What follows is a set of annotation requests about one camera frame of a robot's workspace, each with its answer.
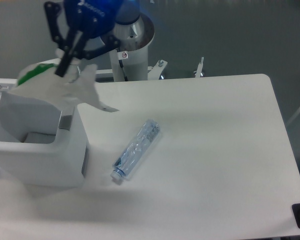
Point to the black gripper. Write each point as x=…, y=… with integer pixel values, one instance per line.
x=95, y=16

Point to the white plastic wrapper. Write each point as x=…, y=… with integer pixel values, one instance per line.
x=39, y=81

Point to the clear plastic water bottle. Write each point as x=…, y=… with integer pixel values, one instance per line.
x=134, y=151

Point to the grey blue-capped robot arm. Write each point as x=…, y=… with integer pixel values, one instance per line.
x=133, y=28

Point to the white open trash can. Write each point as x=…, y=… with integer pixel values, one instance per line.
x=39, y=144

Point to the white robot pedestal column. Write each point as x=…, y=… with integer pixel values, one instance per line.
x=129, y=66

